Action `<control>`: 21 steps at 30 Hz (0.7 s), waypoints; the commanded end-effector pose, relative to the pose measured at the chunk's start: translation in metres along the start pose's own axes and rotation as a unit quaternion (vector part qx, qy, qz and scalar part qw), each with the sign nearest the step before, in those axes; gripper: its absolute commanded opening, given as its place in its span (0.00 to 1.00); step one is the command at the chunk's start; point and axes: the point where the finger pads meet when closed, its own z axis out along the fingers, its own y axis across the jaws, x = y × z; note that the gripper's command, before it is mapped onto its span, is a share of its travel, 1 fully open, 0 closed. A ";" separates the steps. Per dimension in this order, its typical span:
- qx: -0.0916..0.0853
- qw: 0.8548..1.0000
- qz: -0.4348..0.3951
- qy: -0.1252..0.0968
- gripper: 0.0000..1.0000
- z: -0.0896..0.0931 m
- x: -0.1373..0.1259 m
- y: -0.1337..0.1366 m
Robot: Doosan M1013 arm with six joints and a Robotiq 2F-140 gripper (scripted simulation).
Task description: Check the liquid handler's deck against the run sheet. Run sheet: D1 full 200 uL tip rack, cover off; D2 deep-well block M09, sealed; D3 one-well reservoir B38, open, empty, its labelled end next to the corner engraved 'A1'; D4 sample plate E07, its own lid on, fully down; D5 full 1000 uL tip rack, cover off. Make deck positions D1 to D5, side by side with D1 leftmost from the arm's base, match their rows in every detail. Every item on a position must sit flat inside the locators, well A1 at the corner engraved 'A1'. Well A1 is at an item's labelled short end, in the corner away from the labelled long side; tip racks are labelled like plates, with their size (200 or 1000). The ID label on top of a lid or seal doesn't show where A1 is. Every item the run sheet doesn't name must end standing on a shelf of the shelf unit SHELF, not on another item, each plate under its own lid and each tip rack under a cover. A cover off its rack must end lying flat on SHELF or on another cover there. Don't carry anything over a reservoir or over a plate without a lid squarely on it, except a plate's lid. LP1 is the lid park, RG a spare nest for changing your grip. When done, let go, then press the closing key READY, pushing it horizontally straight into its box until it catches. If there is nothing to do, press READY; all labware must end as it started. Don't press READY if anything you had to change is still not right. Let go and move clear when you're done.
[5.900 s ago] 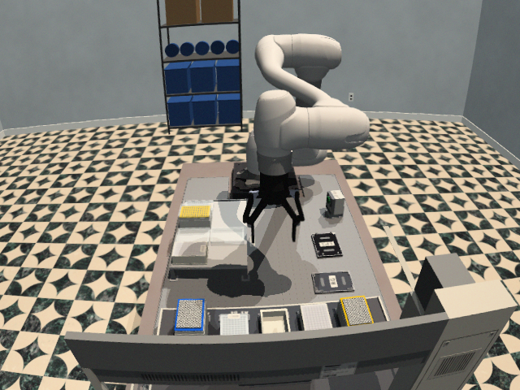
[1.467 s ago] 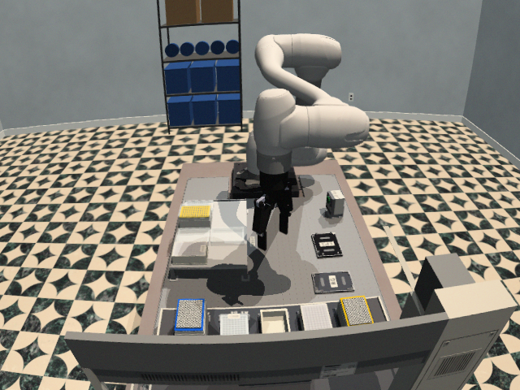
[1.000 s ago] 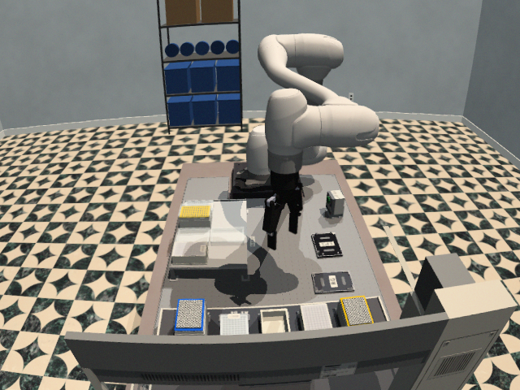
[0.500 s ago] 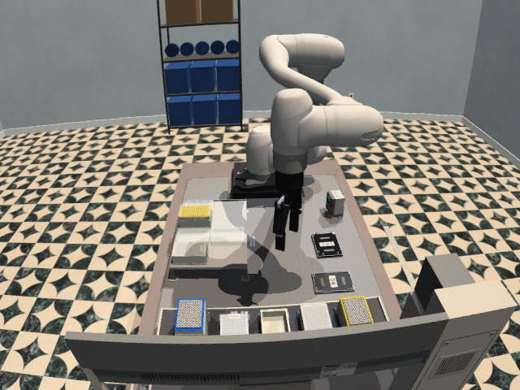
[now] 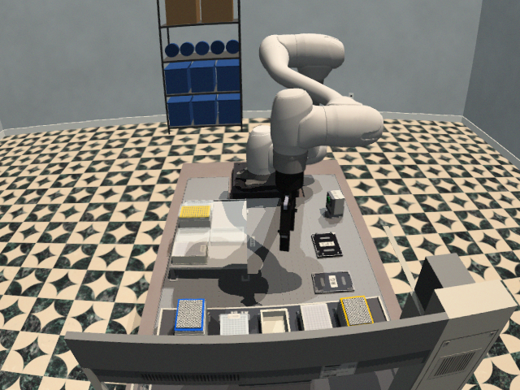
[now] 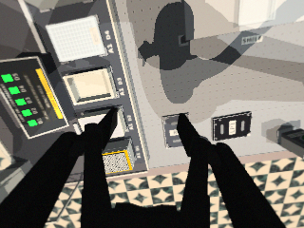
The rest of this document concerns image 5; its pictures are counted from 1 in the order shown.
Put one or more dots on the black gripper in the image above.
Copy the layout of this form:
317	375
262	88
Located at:
289	185

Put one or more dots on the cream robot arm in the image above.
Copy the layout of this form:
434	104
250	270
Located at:
297	123

